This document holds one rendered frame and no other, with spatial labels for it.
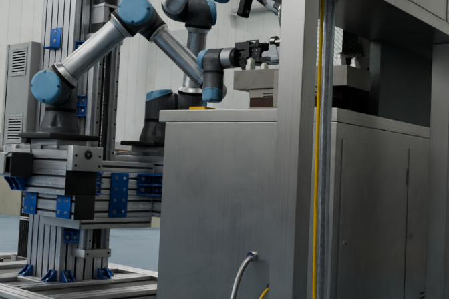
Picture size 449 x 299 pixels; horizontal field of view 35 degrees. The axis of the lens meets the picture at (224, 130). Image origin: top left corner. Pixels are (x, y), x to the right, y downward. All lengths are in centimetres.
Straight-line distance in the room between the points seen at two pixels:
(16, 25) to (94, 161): 828
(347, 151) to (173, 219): 63
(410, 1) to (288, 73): 56
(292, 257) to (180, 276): 89
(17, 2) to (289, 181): 962
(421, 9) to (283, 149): 70
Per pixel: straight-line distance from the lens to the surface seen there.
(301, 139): 149
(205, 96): 257
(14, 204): 980
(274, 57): 243
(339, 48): 234
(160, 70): 1204
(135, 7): 262
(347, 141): 208
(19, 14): 1094
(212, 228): 225
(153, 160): 304
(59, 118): 277
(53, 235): 307
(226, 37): 1136
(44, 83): 265
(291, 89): 151
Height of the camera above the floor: 71
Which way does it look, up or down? 3 degrees up
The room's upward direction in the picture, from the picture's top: 3 degrees clockwise
